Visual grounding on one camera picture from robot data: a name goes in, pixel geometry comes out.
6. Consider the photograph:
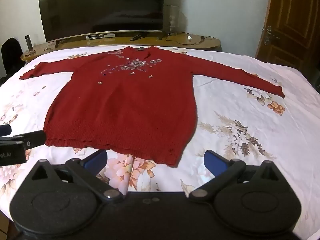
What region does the floral pink bed sheet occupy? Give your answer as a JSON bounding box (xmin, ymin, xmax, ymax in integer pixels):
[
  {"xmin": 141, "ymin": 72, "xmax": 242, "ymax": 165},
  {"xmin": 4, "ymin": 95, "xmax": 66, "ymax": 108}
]
[{"xmin": 0, "ymin": 45, "xmax": 320, "ymax": 240}]

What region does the red knitted sweater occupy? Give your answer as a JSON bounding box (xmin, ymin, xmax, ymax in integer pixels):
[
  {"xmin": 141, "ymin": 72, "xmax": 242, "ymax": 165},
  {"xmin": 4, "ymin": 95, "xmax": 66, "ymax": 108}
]
[{"xmin": 19, "ymin": 46, "xmax": 285, "ymax": 167}]

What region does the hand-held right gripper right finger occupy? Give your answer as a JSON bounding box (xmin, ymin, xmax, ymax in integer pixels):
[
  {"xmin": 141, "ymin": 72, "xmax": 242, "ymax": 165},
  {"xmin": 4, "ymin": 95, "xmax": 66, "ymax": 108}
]
[{"xmin": 188, "ymin": 149, "xmax": 288, "ymax": 203}]

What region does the brown wooden door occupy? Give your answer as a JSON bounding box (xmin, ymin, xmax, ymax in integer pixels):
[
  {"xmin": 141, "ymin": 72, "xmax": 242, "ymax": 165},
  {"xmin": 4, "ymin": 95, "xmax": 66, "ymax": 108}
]
[{"xmin": 254, "ymin": 0, "xmax": 320, "ymax": 90}]

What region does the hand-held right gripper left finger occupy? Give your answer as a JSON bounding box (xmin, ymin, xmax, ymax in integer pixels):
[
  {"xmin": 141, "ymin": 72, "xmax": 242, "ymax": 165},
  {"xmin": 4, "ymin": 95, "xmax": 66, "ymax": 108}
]
[{"xmin": 25, "ymin": 149, "xmax": 125, "ymax": 202}]

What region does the silver set-top box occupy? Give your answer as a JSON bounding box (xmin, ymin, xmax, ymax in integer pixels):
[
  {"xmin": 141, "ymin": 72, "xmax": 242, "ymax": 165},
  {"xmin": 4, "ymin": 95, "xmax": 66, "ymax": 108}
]
[{"xmin": 86, "ymin": 33, "xmax": 116, "ymax": 40}]

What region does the black jacket on chair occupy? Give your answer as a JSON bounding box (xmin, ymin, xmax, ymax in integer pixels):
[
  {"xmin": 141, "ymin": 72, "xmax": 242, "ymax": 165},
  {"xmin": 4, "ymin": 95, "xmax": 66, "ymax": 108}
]
[{"xmin": 1, "ymin": 37, "xmax": 22, "ymax": 77}]

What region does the clear glass vase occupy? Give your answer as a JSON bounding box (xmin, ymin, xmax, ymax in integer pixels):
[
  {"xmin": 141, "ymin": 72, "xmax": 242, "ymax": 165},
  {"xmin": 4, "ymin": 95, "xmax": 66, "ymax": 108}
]
[{"xmin": 164, "ymin": 5, "xmax": 179, "ymax": 33}]

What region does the wooden television stand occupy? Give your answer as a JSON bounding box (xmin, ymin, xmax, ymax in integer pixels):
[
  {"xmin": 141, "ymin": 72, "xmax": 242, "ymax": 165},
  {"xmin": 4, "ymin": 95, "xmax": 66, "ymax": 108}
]
[{"xmin": 20, "ymin": 30, "xmax": 222, "ymax": 62}]

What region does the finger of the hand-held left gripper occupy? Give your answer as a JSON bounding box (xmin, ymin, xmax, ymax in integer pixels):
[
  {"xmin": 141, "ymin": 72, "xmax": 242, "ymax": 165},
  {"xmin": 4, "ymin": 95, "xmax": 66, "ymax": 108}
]
[
  {"xmin": 12, "ymin": 131, "xmax": 47, "ymax": 147},
  {"xmin": 0, "ymin": 124, "xmax": 12, "ymax": 137}
]

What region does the black power cable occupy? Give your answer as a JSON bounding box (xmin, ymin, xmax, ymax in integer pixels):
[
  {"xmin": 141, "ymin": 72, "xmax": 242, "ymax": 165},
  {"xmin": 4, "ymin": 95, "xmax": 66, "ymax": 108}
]
[{"xmin": 159, "ymin": 31, "xmax": 216, "ymax": 46}]

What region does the large black television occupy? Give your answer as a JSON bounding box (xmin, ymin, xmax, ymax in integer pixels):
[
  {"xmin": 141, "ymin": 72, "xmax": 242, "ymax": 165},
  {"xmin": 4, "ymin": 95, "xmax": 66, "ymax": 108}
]
[{"xmin": 37, "ymin": 0, "xmax": 165, "ymax": 48}]

